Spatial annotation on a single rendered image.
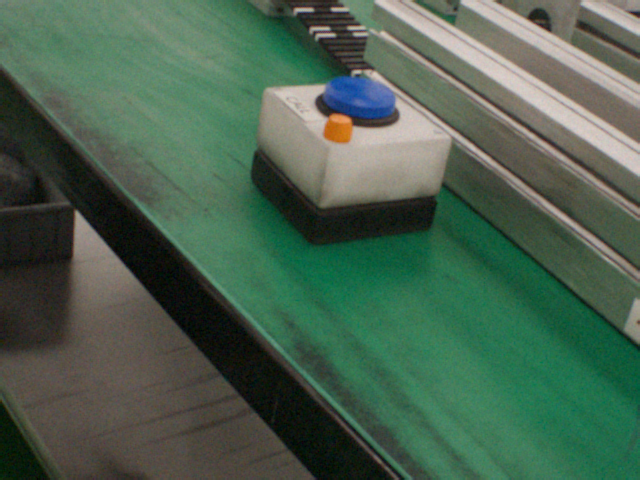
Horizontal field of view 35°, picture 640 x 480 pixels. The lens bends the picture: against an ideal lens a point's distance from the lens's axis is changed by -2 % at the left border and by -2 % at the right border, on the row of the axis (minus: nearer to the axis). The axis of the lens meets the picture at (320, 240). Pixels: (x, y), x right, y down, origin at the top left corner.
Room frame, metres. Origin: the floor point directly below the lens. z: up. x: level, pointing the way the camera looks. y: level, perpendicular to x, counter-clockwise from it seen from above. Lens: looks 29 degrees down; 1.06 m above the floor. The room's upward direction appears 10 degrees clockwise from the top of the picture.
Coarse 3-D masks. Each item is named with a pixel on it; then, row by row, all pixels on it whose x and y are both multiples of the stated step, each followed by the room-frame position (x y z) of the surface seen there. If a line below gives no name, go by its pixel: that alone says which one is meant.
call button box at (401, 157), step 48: (288, 96) 0.54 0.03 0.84; (288, 144) 0.52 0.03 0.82; (336, 144) 0.49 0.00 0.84; (384, 144) 0.50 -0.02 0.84; (432, 144) 0.52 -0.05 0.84; (288, 192) 0.51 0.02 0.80; (336, 192) 0.49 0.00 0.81; (384, 192) 0.51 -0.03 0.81; (432, 192) 0.52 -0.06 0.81; (336, 240) 0.49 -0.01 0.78
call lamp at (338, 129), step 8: (328, 120) 0.50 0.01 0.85; (336, 120) 0.49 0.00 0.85; (344, 120) 0.50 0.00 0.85; (328, 128) 0.49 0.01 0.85; (336, 128) 0.49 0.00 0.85; (344, 128) 0.49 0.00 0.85; (352, 128) 0.50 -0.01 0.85; (328, 136) 0.49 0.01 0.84; (336, 136) 0.49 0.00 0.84; (344, 136) 0.49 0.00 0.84
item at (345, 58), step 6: (336, 54) 0.76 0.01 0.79; (342, 54) 0.76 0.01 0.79; (348, 54) 0.77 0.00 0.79; (354, 54) 0.77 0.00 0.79; (360, 54) 0.77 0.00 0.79; (336, 60) 0.76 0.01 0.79; (342, 60) 0.75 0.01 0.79; (348, 60) 0.76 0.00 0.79; (354, 60) 0.76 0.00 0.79; (360, 60) 0.76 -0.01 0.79; (342, 66) 0.75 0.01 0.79
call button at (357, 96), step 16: (336, 80) 0.54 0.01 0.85; (352, 80) 0.55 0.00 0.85; (368, 80) 0.55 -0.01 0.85; (336, 96) 0.53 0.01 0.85; (352, 96) 0.52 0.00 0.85; (368, 96) 0.53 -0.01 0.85; (384, 96) 0.53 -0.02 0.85; (352, 112) 0.52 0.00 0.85; (368, 112) 0.52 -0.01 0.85; (384, 112) 0.53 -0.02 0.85
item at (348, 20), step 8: (304, 16) 0.81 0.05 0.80; (312, 16) 0.82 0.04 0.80; (320, 16) 0.82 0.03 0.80; (328, 16) 0.82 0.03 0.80; (336, 16) 0.83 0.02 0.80; (344, 16) 0.83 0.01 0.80; (352, 16) 0.84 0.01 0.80; (304, 24) 0.80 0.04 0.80; (312, 24) 0.80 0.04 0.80; (320, 24) 0.81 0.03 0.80; (328, 24) 0.81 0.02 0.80; (336, 24) 0.81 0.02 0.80; (344, 24) 0.82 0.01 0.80; (352, 24) 0.82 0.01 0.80
